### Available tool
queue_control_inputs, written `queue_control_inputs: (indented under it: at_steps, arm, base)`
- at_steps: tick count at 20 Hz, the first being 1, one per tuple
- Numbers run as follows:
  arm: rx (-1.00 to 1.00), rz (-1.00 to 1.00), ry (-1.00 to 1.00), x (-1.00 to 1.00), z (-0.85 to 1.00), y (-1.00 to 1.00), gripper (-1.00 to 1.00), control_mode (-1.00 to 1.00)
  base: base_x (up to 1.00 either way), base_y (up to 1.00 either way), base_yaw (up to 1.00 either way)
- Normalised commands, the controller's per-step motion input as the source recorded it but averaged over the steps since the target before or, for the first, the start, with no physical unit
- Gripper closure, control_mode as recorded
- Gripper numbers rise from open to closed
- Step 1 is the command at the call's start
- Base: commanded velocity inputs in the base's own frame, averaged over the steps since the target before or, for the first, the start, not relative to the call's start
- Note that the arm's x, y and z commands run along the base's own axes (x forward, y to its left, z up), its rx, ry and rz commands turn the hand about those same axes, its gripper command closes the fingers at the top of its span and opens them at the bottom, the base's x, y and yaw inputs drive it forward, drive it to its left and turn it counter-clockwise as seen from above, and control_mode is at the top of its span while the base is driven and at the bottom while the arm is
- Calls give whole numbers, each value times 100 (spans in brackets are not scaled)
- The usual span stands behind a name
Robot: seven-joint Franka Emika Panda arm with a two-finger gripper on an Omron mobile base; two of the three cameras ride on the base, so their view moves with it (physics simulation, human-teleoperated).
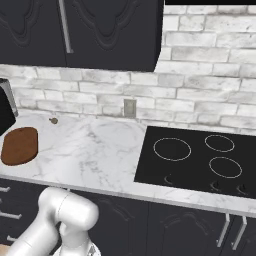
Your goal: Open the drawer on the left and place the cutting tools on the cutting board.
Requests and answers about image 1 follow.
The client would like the silver upper cupboard handle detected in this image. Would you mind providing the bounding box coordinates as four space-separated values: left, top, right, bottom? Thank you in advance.
58 0 75 55

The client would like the black induction hob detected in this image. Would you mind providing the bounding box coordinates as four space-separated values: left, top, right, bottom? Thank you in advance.
133 125 256 200

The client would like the dark upper cupboard door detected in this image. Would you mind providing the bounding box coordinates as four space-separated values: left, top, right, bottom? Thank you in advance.
59 0 165 73
0 0 68 68

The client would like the black and silver appliance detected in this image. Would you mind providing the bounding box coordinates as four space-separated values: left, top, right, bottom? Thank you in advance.
0 77 20 137

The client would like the dark lower cupboard door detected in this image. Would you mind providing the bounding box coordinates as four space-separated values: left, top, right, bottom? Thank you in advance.
229 214 256 256
68 189 150 256
146 201 233 256

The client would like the dark drawer front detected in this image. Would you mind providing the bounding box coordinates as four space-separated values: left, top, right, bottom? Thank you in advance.
0 203 43 234
0 177 69 209
0 226 26 246

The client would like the brown oval cutting board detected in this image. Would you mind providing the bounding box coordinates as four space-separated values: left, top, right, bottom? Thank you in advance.
0 126 39 167

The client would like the dark cupboard door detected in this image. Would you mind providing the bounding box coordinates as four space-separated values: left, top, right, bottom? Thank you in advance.
229 214 256 256
0 0 68 68
146 201 233 256
68 189 150 256
59 0 165 73

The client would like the silver lower cupboard handle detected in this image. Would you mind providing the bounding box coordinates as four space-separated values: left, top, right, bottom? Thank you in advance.
215 213 232 248
231 215 248 252

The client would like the silver cupboard handle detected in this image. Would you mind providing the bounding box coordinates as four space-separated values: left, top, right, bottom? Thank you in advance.
58 0 75 55
231 215 248 252
215 213 232 248

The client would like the grey wall outlet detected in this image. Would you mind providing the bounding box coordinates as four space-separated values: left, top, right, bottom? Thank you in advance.
123 98 138 119

